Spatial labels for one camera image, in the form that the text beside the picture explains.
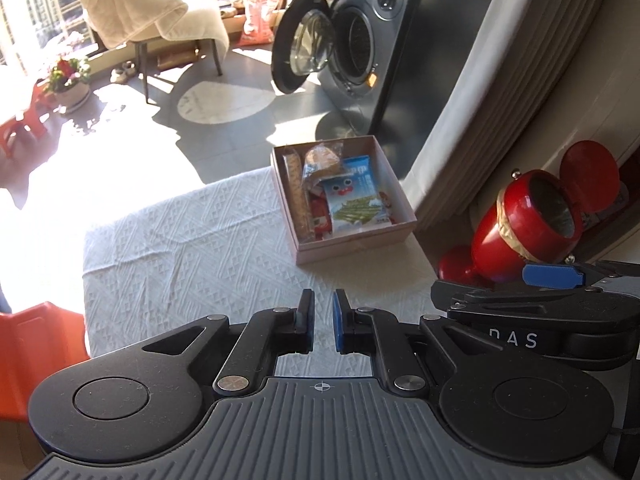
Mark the round bread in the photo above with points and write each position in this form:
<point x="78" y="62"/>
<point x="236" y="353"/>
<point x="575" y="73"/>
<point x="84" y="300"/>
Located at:
<point x="322" y="161"/>

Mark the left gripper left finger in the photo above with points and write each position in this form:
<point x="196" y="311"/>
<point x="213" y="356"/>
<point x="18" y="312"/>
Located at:
<point x="268" y="335"/>

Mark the pink cardboard box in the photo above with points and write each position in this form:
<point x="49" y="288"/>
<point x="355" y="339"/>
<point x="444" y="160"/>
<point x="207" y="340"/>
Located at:
<point x="389" y="188"/>

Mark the pair of slippers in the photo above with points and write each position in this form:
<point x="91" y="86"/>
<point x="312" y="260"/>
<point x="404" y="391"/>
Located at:
<point x="122" y="74"/>

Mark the grey washing machine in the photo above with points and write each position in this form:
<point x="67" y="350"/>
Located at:
<point x="389" y="66"/>

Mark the blue seaweed snack bag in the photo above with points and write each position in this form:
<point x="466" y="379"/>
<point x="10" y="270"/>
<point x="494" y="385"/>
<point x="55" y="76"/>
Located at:
<point x="357" y="179"/>

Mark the white textured tablecloth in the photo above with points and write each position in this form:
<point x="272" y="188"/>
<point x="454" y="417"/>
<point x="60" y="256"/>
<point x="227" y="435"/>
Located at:
<point x="224" y="249"/>

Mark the red snack packets in box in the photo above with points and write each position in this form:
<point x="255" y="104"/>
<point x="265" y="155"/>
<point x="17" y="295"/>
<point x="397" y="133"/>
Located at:
<point x="342" y="215"/>

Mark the chair with beige blanket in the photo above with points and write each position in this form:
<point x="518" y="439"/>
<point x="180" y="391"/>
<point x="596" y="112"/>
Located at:
<point x="139" y="22"/>

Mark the long brown wafer stick pack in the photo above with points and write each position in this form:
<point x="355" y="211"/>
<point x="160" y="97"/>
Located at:
<point x="297" y="197"/>

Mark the red sack on floor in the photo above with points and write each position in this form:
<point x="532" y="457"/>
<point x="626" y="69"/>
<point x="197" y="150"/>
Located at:
<point x="257" y="26"/>

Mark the beige curtain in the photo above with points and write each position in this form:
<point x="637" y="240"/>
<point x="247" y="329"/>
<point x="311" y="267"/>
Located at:
<point x="519" y="54"/>

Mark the red plastic stool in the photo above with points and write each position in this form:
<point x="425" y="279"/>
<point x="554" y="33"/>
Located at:
<point x="29" y="120"/>

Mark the orange plastic chair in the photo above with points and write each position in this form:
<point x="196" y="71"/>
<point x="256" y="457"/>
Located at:
<point x="36" y="343"/>

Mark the flower pot with plants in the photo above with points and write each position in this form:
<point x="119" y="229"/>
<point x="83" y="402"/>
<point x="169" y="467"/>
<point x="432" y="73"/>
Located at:
<point x="69" y="83"/>

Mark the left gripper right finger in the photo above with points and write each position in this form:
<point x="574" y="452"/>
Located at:
<point x="379" y="335"/>

